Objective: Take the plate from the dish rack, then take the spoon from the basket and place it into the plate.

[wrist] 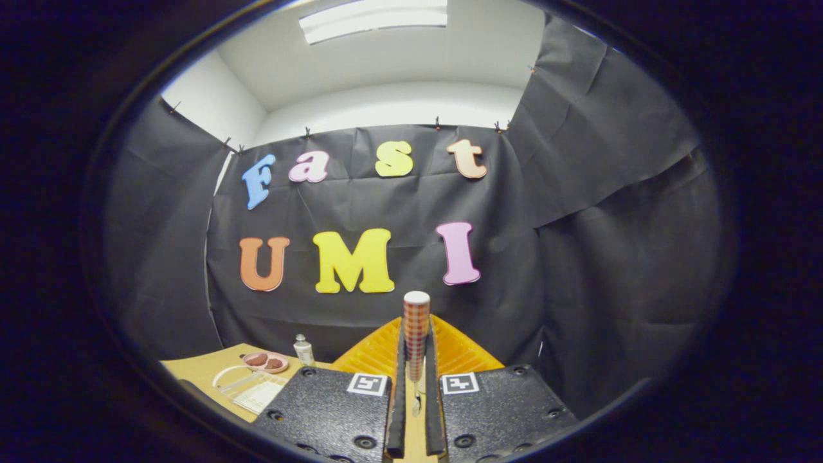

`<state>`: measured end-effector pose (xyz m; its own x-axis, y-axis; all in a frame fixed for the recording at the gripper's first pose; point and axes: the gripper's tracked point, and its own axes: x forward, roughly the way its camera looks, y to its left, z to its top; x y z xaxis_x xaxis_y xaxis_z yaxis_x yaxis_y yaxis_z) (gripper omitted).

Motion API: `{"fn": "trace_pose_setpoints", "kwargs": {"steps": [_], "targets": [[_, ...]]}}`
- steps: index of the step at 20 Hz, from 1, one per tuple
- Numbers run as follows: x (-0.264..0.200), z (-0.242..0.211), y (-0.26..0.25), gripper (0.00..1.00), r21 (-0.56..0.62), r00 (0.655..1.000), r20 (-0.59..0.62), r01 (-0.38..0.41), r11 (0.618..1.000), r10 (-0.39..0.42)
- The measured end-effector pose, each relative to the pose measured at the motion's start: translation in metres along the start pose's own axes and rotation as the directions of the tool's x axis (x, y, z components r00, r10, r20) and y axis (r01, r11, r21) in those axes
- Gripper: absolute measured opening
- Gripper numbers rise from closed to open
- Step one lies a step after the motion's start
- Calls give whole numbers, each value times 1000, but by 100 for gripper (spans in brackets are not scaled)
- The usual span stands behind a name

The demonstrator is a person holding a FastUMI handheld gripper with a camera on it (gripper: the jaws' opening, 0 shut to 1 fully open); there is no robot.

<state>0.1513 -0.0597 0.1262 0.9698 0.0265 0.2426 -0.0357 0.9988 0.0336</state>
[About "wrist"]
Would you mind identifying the pink checkered handle spoon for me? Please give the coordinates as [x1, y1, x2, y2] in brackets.
[403, 291, 431, 415]

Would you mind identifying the pink oval dish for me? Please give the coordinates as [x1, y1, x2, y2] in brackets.
[242, 351, 290, 374]

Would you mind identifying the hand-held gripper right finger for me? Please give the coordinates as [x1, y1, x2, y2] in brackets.
[424, 314, 579, 463]

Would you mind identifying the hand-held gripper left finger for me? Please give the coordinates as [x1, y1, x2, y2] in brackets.
[251, 317, 407, 463]

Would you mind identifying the white drainer mat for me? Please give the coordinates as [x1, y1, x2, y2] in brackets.
[231, 379, 287, 414]

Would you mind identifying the white ceiling light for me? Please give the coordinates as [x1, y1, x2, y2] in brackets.
[298, 0, 449, 46]

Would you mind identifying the white wire dish rack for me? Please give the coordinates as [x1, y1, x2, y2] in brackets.
[212, 365, 290, 415]

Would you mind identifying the black backdrop cloth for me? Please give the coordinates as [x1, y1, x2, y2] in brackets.
[103, 13, 724, 419]

